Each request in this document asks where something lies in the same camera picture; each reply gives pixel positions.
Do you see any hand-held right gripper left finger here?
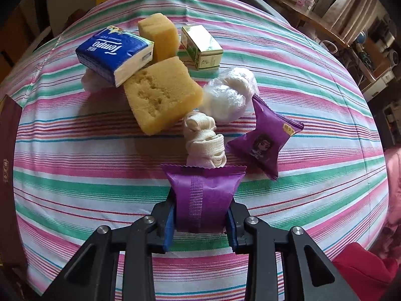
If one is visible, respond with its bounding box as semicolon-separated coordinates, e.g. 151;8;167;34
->
41;199;176;301

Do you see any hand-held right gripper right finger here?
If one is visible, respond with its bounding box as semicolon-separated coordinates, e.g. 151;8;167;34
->
226;202;361;301

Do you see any plain purple snack packet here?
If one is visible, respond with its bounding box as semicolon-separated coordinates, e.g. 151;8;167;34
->
160;163;247;234

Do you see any cream bandage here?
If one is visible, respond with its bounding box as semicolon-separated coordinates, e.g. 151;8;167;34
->
183;111;226;168

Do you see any purple snack packet cartoon figure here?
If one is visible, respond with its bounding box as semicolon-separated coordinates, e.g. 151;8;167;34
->
226;94;305;181

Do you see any large yellow sponge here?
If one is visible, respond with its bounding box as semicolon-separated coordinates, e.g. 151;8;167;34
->
124;57;204;137

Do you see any dark maroon storage box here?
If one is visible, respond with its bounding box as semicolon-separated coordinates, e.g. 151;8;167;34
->
0;94;29;276

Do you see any blue tissue pack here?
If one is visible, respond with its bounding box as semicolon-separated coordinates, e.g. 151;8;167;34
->
76;26;155;88

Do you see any red cloth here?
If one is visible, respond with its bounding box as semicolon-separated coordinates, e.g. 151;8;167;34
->
332;249;398;301

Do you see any clear bag of white balls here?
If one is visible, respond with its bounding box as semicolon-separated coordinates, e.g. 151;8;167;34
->
202;67;259;124

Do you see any small green gold box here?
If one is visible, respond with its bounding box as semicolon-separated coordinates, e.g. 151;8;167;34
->
181;25;224;70

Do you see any small yellow sponge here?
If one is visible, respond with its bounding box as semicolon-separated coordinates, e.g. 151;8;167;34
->
138;13;180;65

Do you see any wooden chair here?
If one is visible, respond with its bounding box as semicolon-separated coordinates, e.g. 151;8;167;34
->
354;38;397;93

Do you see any wooden desk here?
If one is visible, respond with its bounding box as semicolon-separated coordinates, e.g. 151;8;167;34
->
255;0;350;49

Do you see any grey panel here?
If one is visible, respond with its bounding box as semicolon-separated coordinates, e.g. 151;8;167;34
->
47;0;96;36

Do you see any beige curtain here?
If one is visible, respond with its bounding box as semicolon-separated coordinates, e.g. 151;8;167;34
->
313;0;379;43

